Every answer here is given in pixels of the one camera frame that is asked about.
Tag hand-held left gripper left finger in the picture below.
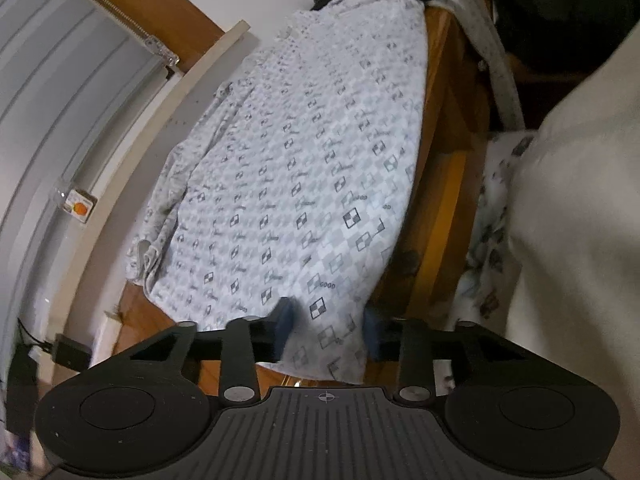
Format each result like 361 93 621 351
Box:
120 298 297 407

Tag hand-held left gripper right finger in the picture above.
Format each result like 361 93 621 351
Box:
364 309 531 405

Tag white patterned shirt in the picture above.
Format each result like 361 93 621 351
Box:
125 0 432 387

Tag patterned bed sheet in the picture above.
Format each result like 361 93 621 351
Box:
452 130 536 332

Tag black charger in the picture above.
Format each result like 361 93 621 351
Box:
52 332 94 371

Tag cream window sill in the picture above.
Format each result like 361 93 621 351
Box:
55 20 251 322

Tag glass jar orange label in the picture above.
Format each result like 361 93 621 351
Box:
52 182 99 224

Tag black box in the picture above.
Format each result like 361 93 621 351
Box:
7 345 41 434

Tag white window blinds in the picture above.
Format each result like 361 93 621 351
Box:
0 0 171 362

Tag grey fabric strap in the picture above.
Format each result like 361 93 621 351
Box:
435 0 526 132

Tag black cables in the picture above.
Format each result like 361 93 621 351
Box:
17 317 56 351

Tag wooden window frame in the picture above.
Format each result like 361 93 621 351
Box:
45 0 229 74

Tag clear bead chain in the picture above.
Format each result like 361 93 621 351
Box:
62 0 180 67

